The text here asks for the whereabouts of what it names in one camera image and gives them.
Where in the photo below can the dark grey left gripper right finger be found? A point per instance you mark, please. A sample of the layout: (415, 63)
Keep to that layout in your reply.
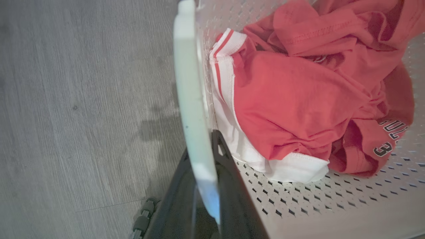
(235, 199)

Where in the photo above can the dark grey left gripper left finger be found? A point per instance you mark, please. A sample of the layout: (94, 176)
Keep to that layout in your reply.
(172, 202)

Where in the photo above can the white perforated plastic laundry basket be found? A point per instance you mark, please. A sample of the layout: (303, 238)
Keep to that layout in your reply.
(332, 205)

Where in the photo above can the grey ribbed roller wheel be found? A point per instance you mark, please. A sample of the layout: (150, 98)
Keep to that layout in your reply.
(143, 217)

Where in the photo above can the red jersey with white trim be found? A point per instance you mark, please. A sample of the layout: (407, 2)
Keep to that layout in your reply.
(298, 99)

